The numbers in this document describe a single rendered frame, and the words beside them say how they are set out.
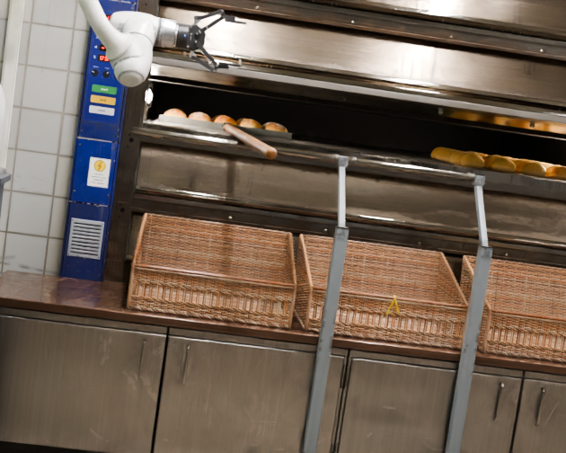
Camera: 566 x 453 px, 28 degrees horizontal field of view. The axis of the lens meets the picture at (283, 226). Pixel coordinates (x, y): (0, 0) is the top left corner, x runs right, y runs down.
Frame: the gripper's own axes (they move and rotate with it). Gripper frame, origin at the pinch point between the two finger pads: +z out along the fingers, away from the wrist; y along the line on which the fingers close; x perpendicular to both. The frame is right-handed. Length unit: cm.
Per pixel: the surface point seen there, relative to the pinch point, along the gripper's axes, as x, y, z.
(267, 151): 78, 29, 6
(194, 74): -48, 11, -12
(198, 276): -5, 77, -3
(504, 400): 1, 105, 105
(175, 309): -5, 89, -9
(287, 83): -40.0, 9.1, 20.9
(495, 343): -4, 87, 100
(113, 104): -53, 26, -39
